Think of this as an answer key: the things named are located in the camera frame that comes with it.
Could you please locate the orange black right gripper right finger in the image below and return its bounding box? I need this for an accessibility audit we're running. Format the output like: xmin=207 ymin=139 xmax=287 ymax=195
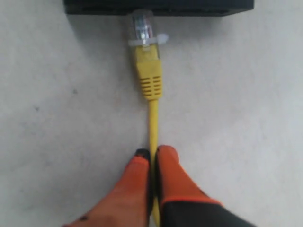
xmin=156 ymin=145 xmax=253 ymax=227

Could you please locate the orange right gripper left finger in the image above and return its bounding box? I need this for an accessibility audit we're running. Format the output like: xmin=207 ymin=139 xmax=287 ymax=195
xmin=67 ymin=148 xmax=153 ymax=227

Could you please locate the yellow ethernet cable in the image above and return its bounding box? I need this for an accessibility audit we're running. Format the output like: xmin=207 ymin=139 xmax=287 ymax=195
xmin=127 ymin=9 xmax=169 ymax=227

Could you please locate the black rectangular adapter box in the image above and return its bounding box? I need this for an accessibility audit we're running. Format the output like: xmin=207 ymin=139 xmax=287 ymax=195
xmin=62 ymin=0 xmax=255 ymax=17

